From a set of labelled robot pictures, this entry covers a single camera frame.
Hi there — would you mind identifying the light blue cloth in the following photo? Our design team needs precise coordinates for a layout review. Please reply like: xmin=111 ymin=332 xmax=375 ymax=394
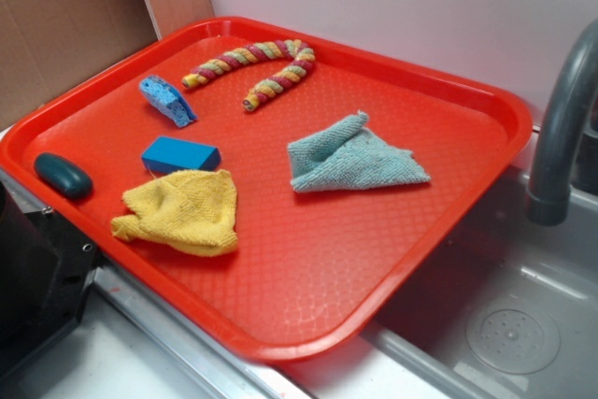
xmin=288 ymin=111 xmax=431 ymax=193

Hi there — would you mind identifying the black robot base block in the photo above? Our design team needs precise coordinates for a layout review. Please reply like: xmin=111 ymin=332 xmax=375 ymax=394
xmin=1 ymin=187 xmax=100 ymax=380

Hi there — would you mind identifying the yellow cloth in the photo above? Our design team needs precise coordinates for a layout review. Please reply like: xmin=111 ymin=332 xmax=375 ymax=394
xmin=110 ymin=170 xmax=238 ymax=257

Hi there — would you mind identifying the red plastic tray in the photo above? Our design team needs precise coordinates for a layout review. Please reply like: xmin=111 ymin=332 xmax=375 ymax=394
xmin=1 ymin=18 xmax=532 ymax=363

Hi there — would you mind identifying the blue rectangular block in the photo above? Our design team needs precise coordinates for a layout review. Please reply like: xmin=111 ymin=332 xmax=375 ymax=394
xmin=141 ymin=136 xmax=221 ymax=174

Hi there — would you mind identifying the blue sponge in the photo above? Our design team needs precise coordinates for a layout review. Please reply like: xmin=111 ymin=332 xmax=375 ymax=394
xmin=139 ymin=76 xmax=197 ymax=128

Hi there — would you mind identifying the dark teal oval soap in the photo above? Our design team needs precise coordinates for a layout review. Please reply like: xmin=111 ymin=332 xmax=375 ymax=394
xmin=34 ymin=152 xmax=93 ymax=200

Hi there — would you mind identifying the grey faucet spout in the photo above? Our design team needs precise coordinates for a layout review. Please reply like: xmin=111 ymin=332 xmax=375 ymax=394
xmin=525 ymin=21 xmax=597 ymax=226

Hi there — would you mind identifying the grey plastic sink basin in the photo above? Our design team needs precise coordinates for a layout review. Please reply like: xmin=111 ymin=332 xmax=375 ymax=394
xmin=364 ymin=168 xmax=597 ymax=398

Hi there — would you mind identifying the brown cardboard panel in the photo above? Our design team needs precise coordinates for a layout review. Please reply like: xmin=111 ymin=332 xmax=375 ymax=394
xmin=1 ymin=0 xmax=156 ymax=128

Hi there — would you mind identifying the multicoloured twisted rope toy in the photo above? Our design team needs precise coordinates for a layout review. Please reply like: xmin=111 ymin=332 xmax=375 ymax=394
xmin=181 ymin=39 xmax=316 ymax=112

